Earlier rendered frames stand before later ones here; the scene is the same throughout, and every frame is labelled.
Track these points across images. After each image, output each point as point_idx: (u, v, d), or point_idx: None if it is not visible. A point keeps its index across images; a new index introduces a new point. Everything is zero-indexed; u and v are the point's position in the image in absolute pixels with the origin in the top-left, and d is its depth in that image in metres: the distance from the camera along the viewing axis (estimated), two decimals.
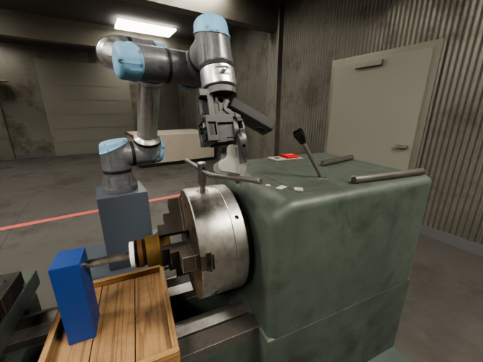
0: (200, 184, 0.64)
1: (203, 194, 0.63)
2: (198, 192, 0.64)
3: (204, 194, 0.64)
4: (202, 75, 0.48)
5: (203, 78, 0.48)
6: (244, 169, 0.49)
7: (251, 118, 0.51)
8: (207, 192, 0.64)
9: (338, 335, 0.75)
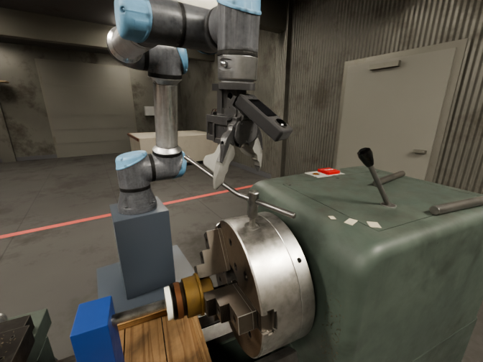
0: (255, 218, 0.52)
1: (248, 223, 0.54)
2: (256, 225, 0.54)
3: (249, 227, 0.54)
4: None
5: None
6: (218, 169, 0.44)
7: (254, 122, 0.43)
8: (245, 225, 0.53)
9: None
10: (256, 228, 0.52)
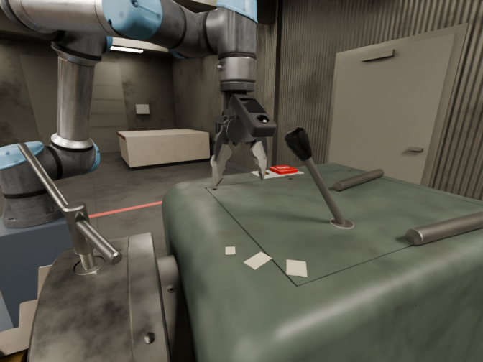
0: (91, 253, 0.29)
1: None
2: (98, 263, 0.30)
3: None
4: None
5: None
6: (213, 166, 0.48)
7: (241, 119, 0.43)
8: (77, 264, 0.30)
9: None
10: (91, 271, 0.29)
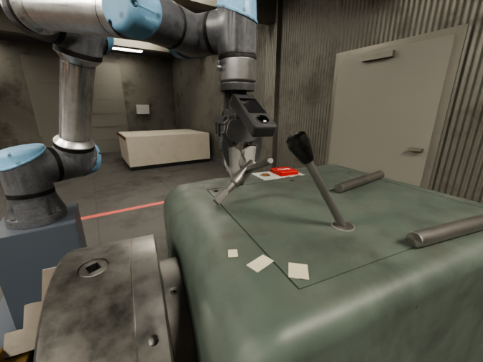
0: (234, 185, 0.46)
1: (93, 261, 0.31)
2: (102, 266, 0.31)
3: (90, 268, 0.31)
4: None
5: None
6: (229, 172, 0.50)
7: (241, 119, 0.43)
8: (82, 267, 0.30)
9: None
10: (95, 274, 0.29)
